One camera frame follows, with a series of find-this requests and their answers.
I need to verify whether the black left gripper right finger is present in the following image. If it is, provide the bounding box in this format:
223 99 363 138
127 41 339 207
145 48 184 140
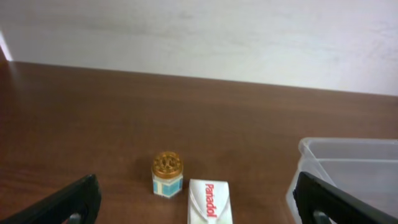
293 172 397 224

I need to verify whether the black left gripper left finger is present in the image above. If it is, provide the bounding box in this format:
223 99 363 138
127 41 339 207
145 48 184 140
1 174 101 224

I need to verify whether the clear plastic container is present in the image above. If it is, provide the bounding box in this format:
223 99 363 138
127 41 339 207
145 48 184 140
286 138 397 223

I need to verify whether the small jar with gold lid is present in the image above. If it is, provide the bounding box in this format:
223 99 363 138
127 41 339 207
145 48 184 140
152 151 183 198

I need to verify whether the white Panadol box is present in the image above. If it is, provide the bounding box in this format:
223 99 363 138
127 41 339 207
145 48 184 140
187 179 233 224

